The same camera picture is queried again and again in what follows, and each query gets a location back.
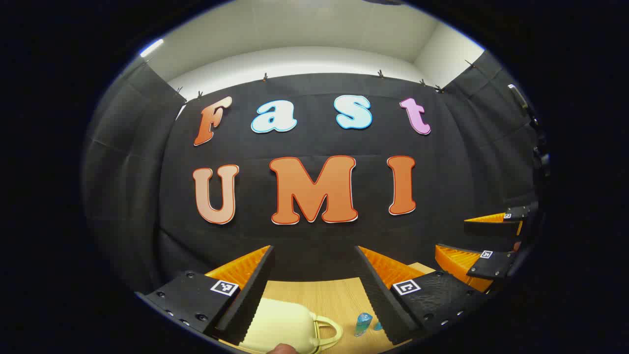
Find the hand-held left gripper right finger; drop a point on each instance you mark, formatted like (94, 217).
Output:
(376, 300)

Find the white ceiling light strip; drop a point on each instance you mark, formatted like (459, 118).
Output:
(151, 47)

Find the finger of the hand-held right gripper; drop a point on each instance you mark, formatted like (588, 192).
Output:
(494, 265)
(491, 227)

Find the pale yellow suitcase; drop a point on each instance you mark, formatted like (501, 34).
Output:
(280, 324)

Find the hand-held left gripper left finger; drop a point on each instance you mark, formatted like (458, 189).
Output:
(255, 290)

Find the blue skin care bottle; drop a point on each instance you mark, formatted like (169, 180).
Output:
(363, 324)

